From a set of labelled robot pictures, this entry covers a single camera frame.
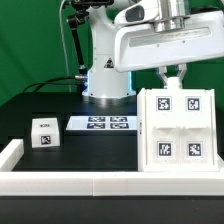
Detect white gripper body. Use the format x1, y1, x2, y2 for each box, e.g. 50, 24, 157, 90
114, 11, 224, 72

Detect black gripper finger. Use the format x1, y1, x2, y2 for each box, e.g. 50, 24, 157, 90
157, 66, 168, 87
177, 64, 187, 87

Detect white door panel with tags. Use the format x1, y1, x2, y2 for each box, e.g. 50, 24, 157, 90
146, 91, 180, 165

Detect white cabinet body box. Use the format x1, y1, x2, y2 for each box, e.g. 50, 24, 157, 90
137, 77, 218, 172

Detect white cabinet top block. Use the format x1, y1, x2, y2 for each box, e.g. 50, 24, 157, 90
31, 118, 60, 148

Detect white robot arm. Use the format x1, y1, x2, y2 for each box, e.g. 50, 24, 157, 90
82, 0, 224, 104

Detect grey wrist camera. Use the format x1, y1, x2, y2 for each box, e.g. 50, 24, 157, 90
114, 0, 159, 28

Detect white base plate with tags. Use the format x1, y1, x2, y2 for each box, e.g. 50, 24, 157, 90
66, 116, 137, 131

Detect black cable bundle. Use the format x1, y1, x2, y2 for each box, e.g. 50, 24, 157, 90
22, 74, 89, 94

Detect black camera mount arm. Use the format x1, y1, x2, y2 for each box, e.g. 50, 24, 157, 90
67, 0, 114, 81

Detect white hanging cable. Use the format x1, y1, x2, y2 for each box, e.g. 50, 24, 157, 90
58, 0, 73, 94

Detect white U-shaped fence wall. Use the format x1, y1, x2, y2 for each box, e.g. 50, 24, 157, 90
0, 139, 224, 196

